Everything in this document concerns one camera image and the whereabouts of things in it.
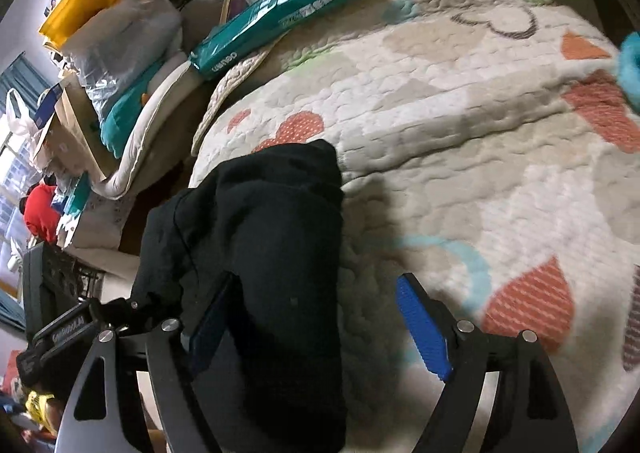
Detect beige sofa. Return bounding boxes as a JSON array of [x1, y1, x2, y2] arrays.
[[60, 193, 143, 279]]

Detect translucent grey plastic bag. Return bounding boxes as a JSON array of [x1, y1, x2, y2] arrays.
[[62, 0, 183, 121]]

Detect green tissue packet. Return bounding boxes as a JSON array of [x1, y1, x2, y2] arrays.
[[190, 0, 363, 81]]

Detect cardboard box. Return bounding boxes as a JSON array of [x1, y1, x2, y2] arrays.
[[52, 80, 116, 178], [30, 118, 66, 168]]

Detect teal curtain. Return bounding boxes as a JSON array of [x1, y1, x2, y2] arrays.
[[0, 53, 51, 98]]

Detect yellow bag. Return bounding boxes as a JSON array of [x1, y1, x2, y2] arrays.
[[39, 0, 148, 48]]

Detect teal star blanket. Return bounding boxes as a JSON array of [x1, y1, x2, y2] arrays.
[[617, 32, 640, 114]]

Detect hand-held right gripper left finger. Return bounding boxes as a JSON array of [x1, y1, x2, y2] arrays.
[[60, 273, 236, 453]]

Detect teal garment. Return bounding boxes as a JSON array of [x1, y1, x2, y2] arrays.
[[100, 63, 166, 158]]

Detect beige cushion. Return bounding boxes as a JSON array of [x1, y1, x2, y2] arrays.
[[90, 53, 211, 198]]

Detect black pants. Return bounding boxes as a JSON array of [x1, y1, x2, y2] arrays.
[[131, 139, 348, 451]]

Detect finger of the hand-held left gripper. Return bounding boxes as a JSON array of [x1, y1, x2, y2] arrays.
[[97, 295, 173, 334]]

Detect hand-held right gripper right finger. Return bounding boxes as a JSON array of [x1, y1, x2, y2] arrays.
[[395, 273, 581, 453]]

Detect patterned quilt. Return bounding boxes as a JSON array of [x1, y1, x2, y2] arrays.
[[190, 0, 640, 453]]

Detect white plastic bag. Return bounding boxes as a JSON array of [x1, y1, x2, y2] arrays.
[[5, 88, 41, 138]]

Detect blue box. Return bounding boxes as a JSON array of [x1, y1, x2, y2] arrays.
[[35, 85, 66, 128]]

